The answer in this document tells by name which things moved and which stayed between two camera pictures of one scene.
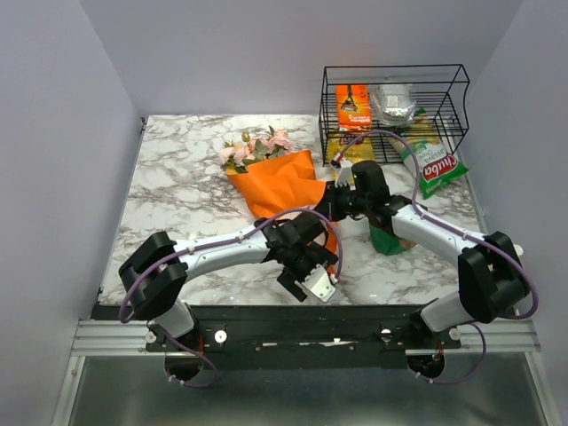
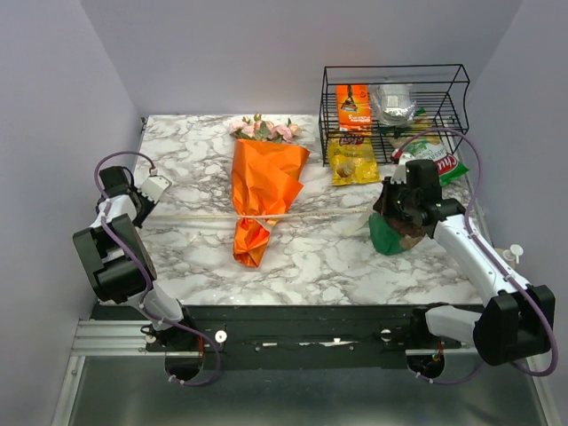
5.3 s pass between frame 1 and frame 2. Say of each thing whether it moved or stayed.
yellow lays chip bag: stayed
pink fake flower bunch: moved
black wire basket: stayed
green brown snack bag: stayed
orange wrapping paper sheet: moved
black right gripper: moved
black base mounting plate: stayed
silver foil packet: stayed
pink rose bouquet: moved
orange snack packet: stayed
